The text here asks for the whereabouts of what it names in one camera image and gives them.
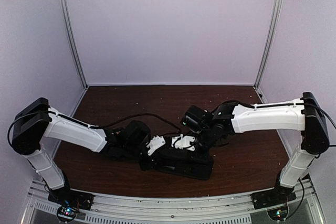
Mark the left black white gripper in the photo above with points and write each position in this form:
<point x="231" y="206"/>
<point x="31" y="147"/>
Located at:
<point x="147" y="164"/>

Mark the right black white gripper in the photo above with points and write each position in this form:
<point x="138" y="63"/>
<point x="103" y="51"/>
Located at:
<point x="188" y="147"/>

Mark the black zip tool case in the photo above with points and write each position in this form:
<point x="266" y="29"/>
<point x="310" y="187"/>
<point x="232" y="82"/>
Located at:
<point x="184" y="163"/>

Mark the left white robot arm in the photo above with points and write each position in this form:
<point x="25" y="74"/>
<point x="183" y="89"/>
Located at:
<point x="39" y="120"/>

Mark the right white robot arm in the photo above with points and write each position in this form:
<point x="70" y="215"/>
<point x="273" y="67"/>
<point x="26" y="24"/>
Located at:
<point x="232" y="117"/>

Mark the left round controller board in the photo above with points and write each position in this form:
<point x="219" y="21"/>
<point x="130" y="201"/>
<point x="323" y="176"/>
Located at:
<point x="66" y="214"/>

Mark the round controller board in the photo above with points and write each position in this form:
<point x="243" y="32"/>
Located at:
<point x="278" y="214"/>
<point x="66" y="214"/>

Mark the right round controller board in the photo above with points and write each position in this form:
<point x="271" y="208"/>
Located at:
<point x="278" y="214"/>

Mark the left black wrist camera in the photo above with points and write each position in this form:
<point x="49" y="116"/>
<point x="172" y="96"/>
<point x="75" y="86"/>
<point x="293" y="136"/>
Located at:
<point x="135" y="133"/>

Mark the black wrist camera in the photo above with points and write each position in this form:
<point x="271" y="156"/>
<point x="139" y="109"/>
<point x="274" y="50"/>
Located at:
<point x="135" y="133"/>
<point x="196" y="119"/>

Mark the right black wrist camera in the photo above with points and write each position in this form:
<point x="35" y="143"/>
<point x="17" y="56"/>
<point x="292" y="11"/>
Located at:
<point x="196" y="119"/>

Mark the aluminium front rail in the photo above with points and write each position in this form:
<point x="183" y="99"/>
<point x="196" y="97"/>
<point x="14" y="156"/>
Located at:
<point x="234" y="208"/>

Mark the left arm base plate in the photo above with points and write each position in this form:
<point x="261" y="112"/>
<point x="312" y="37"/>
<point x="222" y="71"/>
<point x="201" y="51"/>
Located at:
<point x="73" y="199"/>

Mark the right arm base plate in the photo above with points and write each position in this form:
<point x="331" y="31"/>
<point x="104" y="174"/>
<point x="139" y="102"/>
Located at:
<point x="269" y="198"/>

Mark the right aluminium frame post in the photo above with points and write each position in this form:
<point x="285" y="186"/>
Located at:
<point x="277" y="6"/>

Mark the aluminium frame post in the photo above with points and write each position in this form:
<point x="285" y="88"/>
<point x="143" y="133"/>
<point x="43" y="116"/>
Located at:
<point x="72" y="43"/>
<point x="277" y="6"/>

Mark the left aluminium frame post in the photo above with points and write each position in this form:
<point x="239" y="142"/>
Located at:
<point x="72" y="43"/>

